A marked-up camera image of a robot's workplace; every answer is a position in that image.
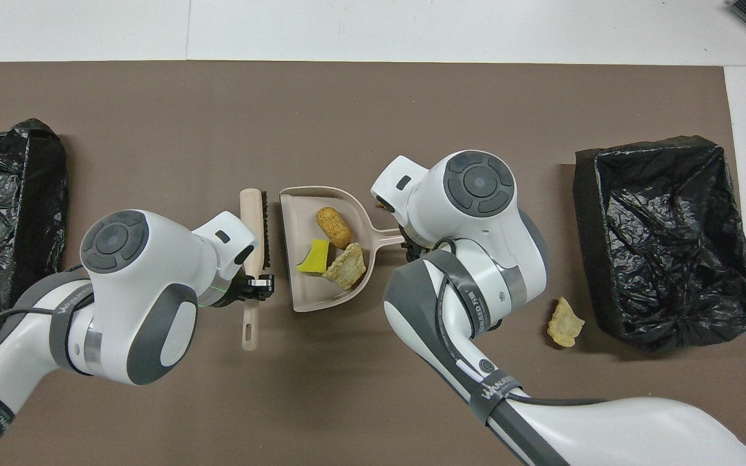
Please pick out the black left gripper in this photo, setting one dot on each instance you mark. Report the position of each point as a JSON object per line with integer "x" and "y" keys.
{"x": 234, "y": 291}

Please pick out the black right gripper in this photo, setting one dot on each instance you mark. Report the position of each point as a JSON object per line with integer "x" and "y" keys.
{"x": 415, "y": 249}

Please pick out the yellow sponge piece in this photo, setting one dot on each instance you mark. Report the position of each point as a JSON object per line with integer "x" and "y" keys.
{"x": 316, "y": 257}

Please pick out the beige hand brush black bristles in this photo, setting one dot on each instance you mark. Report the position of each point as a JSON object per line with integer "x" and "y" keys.
{"x": 251, "y": 220}

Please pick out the pale torn bread piece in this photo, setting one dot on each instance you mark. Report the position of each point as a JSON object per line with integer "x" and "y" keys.
{"x": 346, "y": 266}

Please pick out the brown oval bread roll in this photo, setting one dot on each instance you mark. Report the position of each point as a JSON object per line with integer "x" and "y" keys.
{"x": 334, "y": 228}

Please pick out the beige plastic dustpan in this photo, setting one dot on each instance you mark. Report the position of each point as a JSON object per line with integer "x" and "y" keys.
{"x": 302, "y": 213}

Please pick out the pale cracker piece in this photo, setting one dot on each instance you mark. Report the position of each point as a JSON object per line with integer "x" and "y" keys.
{"x": 565, "y": 323}

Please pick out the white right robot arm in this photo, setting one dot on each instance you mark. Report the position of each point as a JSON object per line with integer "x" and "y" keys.
{"x": 476, "y": 220}

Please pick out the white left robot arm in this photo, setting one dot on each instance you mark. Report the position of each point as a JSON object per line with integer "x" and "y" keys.
{"x": 140, "y": 291}

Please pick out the bin lined with black bag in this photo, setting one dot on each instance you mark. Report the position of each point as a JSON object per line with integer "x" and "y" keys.
{"x": 10, "y": 213}
{"x": 606, "y": 259}

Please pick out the large brown table mat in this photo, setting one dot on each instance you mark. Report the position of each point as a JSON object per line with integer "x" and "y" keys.
{"x": 373, "y": 116}

